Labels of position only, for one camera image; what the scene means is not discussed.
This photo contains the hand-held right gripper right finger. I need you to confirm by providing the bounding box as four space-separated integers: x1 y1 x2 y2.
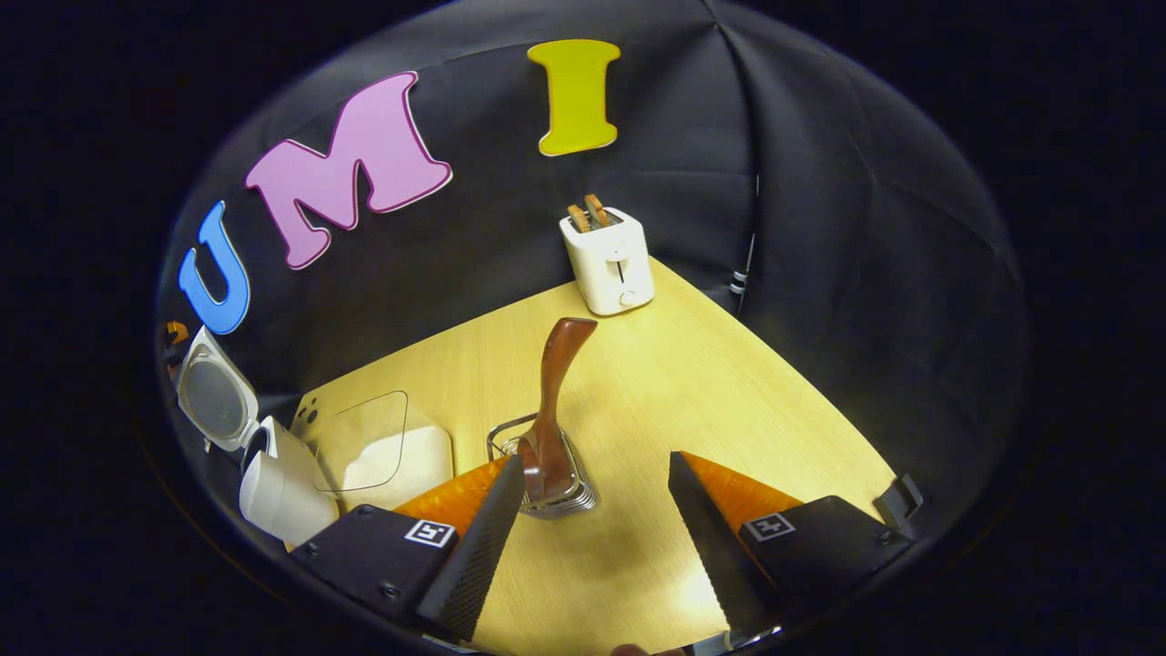
668 451 924 639

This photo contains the white toaster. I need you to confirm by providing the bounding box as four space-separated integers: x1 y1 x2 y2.
559 208 656 317

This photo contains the clear plastic container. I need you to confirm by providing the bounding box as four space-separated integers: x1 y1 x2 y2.
293 390 455 513

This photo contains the metal wire chopstick holder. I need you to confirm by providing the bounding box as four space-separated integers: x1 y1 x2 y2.
486 412 599 520

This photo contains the brown wooden spoon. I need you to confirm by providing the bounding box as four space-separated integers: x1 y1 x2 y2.
519 317 599 504

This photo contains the white rice cooker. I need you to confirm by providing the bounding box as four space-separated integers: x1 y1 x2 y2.
176 326 340 546

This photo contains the backdrop stand pole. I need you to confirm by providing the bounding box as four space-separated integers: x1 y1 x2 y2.
729 173 760 297

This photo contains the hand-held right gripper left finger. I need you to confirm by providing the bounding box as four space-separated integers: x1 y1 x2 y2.
293 456 527 644

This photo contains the black backdrop cloth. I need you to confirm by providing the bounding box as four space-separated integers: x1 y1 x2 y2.
155 0 1030 548

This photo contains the white rice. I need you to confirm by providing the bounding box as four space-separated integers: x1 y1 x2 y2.
342 425 454 493

